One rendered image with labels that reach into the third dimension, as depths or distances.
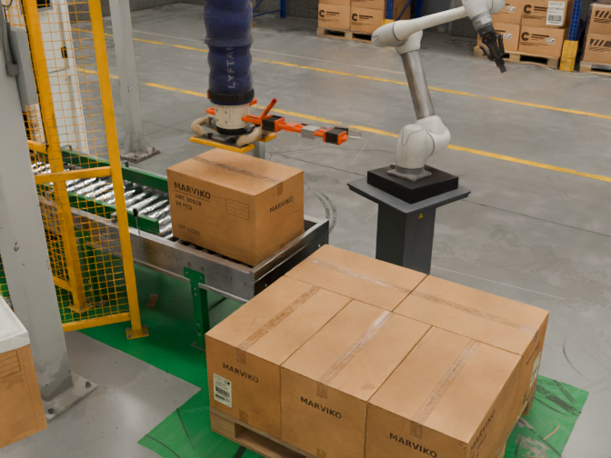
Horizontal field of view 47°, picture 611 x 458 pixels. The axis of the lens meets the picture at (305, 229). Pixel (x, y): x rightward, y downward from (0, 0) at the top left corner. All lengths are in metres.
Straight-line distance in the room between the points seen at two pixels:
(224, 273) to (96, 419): 0.91
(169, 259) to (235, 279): 0.44
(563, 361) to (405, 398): 1.47
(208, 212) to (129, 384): 0.96
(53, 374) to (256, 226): 1.22
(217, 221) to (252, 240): 0.23
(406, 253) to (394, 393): 1.41
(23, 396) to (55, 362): 1.14
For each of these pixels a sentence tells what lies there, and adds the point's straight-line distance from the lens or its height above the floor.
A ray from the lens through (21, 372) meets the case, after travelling 2.48.
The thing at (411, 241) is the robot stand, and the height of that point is 0.47.
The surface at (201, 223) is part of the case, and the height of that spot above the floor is 0.70.
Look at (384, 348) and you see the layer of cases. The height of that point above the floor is 0.54.
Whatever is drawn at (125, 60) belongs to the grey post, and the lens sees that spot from 6.43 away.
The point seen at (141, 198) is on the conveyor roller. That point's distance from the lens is 4.45.
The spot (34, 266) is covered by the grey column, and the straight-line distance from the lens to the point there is 3.37.
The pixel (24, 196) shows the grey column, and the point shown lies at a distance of 3.24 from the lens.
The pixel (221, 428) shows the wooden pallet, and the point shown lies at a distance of 3.37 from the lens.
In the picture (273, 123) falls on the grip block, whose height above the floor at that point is 1.25.
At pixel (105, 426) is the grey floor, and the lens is 3.55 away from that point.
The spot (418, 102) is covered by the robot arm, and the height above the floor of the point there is 1.18.
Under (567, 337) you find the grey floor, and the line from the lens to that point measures 4.24.
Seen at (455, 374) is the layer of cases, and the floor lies 0.54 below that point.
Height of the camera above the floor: 2.31
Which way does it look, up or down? 27 degrees down
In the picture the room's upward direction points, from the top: straight up
